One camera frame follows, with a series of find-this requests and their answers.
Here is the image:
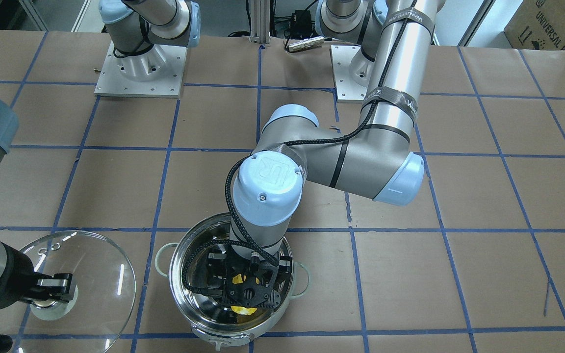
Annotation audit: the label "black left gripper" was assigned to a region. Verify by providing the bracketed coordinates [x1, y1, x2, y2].
[206, 249, 292, 310]

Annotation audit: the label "cardboard box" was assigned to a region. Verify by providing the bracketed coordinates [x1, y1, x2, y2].
[504, 0, 565, 50]

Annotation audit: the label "glass pot lid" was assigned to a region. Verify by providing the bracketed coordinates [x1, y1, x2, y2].
[13, 230, 136, 353]

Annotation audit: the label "silver metal connector plug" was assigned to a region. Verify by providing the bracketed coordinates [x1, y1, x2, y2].
[285, 36, 326, 53]

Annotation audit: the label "steel pot pale green handles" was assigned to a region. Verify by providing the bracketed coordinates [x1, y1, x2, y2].
[163, 213, 307, 351]

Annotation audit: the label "black power adapter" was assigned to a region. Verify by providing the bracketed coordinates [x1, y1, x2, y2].
[289, 10, 313, 32]

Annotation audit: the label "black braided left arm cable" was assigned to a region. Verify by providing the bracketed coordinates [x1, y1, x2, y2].
[180, 0, 420, 295]

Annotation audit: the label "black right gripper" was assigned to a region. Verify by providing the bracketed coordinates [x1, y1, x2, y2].
[0, 250, 77, 310]

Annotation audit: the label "yellow corn cob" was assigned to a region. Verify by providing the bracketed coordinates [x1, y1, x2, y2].
[230, 275, 259, 315]

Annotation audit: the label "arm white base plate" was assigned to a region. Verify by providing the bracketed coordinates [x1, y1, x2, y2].
[331, 44, 374, 103]
[94, 43, 188, 98]

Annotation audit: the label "aluminium frame post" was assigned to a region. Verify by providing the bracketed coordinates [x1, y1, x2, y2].
[248, 0, 273, 47]

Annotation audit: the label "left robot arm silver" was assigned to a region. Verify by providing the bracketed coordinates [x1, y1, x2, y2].
[178, 0, 442, 308]

